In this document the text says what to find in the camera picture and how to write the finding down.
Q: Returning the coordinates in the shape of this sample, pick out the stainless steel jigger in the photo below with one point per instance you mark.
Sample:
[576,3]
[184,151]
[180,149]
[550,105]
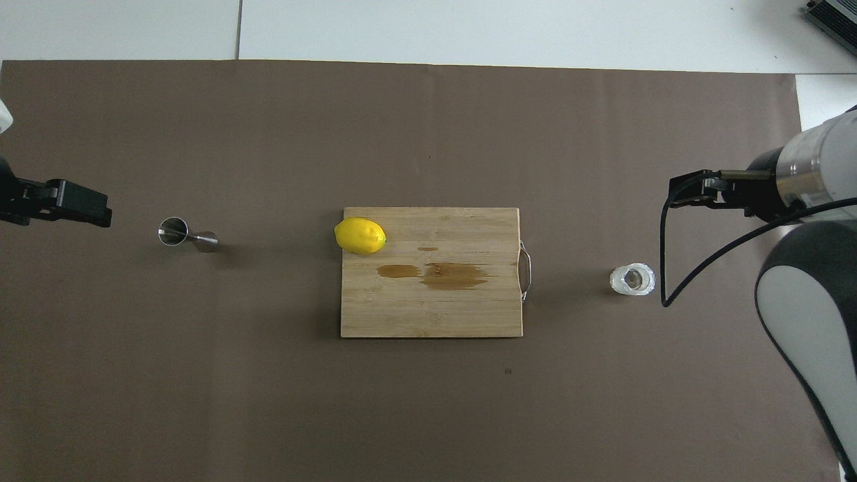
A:
[175,231]

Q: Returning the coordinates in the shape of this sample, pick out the yellow lemon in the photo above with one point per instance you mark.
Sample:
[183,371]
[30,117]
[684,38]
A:
[360,235]

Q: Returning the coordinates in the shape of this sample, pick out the bamboo cutting board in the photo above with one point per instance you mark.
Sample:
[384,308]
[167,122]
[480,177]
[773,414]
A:
[415,308]

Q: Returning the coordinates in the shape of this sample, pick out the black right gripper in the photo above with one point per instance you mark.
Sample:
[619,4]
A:
[763,194]

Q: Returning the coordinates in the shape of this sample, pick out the grey ribbed metal device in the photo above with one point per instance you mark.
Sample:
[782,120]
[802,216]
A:
[833,15]

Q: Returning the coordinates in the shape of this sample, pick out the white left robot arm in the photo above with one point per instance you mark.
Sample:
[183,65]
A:
[4,117]

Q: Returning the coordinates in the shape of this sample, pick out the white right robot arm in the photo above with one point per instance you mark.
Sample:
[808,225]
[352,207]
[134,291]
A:
[810,321]

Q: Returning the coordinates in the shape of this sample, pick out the brown paper table mat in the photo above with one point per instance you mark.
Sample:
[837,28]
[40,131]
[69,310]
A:
[268,402]

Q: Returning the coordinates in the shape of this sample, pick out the small clear glass cup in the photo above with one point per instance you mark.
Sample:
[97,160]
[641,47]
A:
[633,280]

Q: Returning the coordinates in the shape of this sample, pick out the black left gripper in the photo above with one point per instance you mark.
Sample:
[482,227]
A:
[20,201]

